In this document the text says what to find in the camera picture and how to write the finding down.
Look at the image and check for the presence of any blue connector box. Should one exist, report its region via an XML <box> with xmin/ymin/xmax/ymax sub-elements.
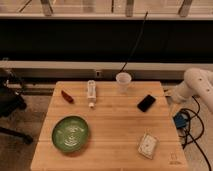
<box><xmin>173</xmin><ymin>113</ymin><xmax>187</xmax><ymax>129</ymax></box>

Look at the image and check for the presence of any black hanging cable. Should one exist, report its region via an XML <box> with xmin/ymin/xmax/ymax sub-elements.
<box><xmin>119</xmin><ymin>10</ymin><xmax>150</xmax><ymax>74</ymax></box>

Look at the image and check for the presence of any black eraser block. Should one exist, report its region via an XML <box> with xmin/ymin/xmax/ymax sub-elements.
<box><xmin>137</xmin><ymin>95</ymin><xmax>156</xmax><ymax>112</ymax></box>

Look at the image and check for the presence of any clear plastic cup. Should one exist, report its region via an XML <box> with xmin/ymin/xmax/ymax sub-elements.
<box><xmin>116</xmin><ymin>72</ymin><xmax>132</xmax><ymax>93</ymax></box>

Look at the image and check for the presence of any green round plate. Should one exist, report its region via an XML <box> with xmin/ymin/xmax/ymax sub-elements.
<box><xmin>51</xmin><ymin>116</ymin><xmax>90</xmax><ymax>153</ymax></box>

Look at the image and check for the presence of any black office chair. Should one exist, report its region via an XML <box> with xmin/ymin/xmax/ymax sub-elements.
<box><xmin>0</xmin><ymin>68</ymin><xmax>33</xmax><ymax>144</ymax></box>

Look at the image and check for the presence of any black floor cable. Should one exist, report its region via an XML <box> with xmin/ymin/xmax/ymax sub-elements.
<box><xmin>177</xmin><ymin>96</ymin><xmax>213</xmax><ymax>171</ymax></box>

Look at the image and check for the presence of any red chili pepper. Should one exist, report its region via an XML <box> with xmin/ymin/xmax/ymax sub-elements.
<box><xmin>61</xmin><ymin>90</ymin><xmax>74</xmax><ymax>103</ymax></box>

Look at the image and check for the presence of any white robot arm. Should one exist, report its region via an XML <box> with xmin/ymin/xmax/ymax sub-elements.
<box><xmin>171</xmin><ymin>68</ymin><xmax>213</xmax><ymax>113</ymax></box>

